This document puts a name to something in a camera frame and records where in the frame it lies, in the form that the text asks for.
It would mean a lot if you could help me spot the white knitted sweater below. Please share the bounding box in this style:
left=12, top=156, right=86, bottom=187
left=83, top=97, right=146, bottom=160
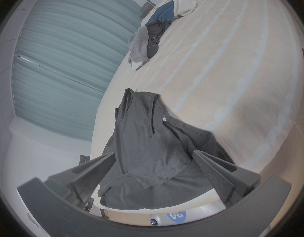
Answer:
left=172, top=0, right=199, bottom=17

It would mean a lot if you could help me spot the white printed pillow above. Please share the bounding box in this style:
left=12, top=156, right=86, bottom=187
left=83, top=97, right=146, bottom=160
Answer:
left=140, top=0, right=190, bottom=26

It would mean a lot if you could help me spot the black garment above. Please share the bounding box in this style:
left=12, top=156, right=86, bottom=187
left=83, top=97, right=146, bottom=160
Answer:
left=145, top=19, right=171, bottom=58

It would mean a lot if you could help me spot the blue-green curtain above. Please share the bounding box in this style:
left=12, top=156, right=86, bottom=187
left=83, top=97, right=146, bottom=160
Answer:
left=15, top=0, right=145, bottom=93
left=11, top=56, right=111, bottom=143

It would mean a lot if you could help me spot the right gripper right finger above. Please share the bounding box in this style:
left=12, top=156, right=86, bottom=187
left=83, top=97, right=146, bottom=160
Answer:
left=193, top=150, right=261, bottom=205

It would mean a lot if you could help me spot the black T-shirt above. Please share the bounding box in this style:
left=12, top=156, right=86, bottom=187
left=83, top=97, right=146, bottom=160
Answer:
left=97, top=88, right=236, bottom=210

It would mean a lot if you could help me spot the bed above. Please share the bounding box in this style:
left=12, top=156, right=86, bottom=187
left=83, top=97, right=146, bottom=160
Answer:
left=89, top=0, right=304, bottom=218

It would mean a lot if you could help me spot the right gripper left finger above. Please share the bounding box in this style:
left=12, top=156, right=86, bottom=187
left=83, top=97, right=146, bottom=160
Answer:
left=45, top=152, right=115, bottom=204

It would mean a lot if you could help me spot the dark blue garment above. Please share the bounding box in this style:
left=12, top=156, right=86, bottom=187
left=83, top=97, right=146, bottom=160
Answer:
left=149, top=3, right=176, bottom=23

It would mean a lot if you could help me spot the grey bedside table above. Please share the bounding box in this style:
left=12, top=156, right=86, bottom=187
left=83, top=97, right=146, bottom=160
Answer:
left=140, top=3, right=153, bottom=18

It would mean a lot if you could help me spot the white garment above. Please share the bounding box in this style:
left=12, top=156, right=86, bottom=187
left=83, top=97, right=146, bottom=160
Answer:
left=130, top=60, right=145, bottom=71

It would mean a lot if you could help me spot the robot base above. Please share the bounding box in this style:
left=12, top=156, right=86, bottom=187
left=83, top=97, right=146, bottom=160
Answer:
left=149, top=201, right=227, bottom=228

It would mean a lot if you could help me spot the light grey garment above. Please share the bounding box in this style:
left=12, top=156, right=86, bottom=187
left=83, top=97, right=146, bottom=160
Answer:
left=128, top=26, right=149, bottom=62

